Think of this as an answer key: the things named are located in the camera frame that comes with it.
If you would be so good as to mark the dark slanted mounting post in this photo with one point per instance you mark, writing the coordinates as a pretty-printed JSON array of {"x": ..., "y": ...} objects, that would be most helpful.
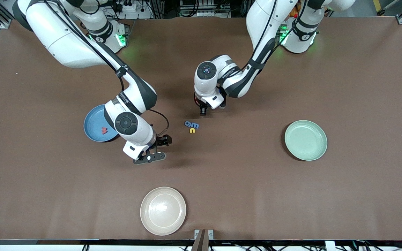
[{"x": 201, "y": 242}]

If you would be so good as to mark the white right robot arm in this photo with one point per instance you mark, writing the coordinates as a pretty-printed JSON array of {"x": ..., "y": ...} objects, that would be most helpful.
[{"x": 65, "y": 42}]

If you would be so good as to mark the white power strip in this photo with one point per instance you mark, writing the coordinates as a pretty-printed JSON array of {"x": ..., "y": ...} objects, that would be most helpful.
[{"x": 134, "y": 14}]

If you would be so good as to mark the light blue foam lowercase letter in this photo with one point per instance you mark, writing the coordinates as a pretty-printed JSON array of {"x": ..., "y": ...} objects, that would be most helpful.
[{"x": 190, "y": 124}]

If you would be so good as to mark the blue round plate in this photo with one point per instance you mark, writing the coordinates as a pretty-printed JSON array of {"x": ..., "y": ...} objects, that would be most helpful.
[{"x": 94, "y": 122}]

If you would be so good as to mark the pale green round plate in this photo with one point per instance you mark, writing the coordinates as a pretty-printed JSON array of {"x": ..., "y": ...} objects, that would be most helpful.
[{"x": 295, "y": 143}]

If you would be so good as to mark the small silver metal bracket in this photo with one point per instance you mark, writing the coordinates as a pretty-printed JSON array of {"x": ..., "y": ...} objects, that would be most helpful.
[
  {"x": 210, "y": 235},
  {"x": 196, "y": 234}
]

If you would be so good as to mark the beige round plate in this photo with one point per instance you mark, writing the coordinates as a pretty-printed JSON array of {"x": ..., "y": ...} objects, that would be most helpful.
[{"x": 162, "y": 211}]

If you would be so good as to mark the pile of orange packets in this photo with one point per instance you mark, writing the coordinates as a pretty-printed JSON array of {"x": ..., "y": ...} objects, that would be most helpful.
[{"x": 293, "y": 12}]

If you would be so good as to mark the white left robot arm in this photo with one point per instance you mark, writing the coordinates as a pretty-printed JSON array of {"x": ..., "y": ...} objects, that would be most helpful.
[{"x": 257, "y": 21}]

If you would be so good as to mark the blue foam lowercase m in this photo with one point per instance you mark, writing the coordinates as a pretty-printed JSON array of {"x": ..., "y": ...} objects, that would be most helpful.
[{"x": 195, "y": 125}]

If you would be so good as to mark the background equipment rack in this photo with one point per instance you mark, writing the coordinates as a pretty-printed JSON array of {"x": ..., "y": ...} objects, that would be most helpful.
[{"x": 204, "y": 14}]

